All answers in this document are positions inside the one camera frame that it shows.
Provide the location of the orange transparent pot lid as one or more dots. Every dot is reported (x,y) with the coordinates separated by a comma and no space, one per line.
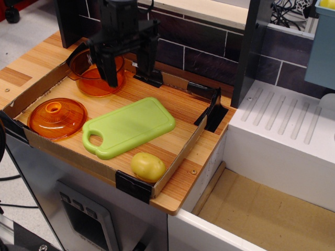
(58,118)

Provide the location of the orange transparent plastic pot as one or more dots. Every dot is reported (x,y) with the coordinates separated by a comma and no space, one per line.
(87,77)

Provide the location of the dark grey shelf frame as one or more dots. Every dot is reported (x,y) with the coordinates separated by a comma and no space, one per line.
(216,43)

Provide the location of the yellow object in bin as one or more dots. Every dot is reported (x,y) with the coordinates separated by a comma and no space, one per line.
(330,4)

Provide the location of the green plastic cutting board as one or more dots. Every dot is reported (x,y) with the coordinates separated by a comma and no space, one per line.
(121,130)

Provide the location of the yellow toy potato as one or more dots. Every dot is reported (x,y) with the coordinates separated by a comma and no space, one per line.
(147,167)

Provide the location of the white toy sink unit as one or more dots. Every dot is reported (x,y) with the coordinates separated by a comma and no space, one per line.
(270,184)

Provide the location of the cardboard fence with black tape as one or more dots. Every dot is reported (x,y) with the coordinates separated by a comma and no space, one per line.
(40,75)

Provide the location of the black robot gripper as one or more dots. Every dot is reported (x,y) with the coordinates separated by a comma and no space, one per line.
(123,31)

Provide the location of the teal blue bin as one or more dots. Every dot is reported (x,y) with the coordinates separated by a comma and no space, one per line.
(320,68)

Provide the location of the silver toy oven front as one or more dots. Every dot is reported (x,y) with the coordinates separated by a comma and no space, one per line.
(84,212)

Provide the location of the black caster wheel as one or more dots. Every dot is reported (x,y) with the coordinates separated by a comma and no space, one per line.
(11,12)

